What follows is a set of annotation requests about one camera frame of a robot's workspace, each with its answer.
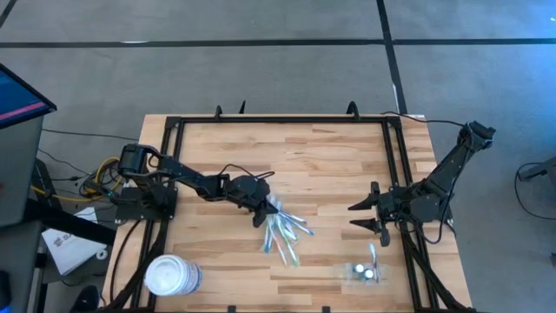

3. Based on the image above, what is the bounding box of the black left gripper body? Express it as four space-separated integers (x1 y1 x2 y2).
225 175 271 229

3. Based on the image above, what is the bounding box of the grey stand leg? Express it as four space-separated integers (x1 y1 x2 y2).
519 156 556 182

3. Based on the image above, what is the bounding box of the yellow cable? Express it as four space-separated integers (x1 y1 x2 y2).
30 156 125 204

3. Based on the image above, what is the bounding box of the green toothbrush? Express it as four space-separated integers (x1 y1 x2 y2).
276 215 301 268
275 212 300 243

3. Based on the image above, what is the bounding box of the white toothbrush blue tip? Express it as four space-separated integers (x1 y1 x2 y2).
371 243 380 283

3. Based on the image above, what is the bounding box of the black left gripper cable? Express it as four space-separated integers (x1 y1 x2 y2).
216 163 276 180

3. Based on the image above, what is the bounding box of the black round object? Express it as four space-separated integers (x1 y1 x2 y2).
71 284 102 313

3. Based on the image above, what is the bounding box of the monitor with blue screen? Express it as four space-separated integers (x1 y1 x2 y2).
0 63 57 130

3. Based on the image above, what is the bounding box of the black aluminium table frame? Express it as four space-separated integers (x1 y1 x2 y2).
102 113 477 313

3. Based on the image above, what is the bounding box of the clear plastic bag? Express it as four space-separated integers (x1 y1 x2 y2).
333 262 391 287

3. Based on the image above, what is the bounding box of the black desk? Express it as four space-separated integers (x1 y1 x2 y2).
0 197 116 313

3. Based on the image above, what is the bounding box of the white paper booklet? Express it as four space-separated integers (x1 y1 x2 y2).
42 207 109 276

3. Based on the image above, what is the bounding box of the black looped floor cable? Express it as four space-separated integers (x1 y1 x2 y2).
514 161 556 221

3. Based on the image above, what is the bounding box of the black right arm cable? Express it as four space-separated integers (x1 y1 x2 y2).
381 110 468 128

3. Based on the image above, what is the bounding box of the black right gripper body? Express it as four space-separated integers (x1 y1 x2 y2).
371 181 412 248

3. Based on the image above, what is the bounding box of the thin black floor cable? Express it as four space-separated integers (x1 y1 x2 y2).
41 128 140 143

